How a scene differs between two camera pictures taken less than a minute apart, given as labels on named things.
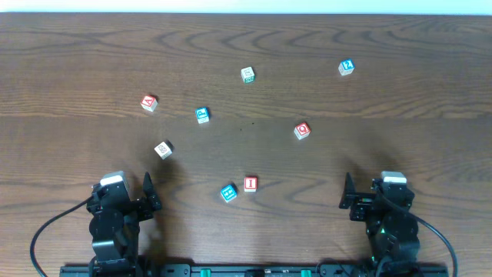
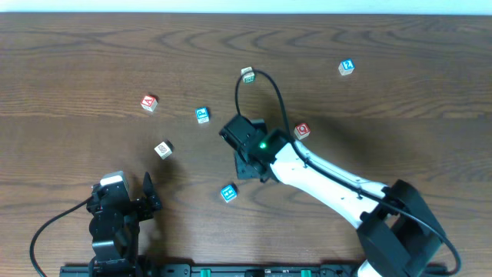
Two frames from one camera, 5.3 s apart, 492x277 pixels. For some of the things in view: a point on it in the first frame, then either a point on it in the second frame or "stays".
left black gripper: x=145 y=205 stays
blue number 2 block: x=347 y=67 stays
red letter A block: x=149 y=103 stays
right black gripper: x=356 y=202 → x=246 y=169
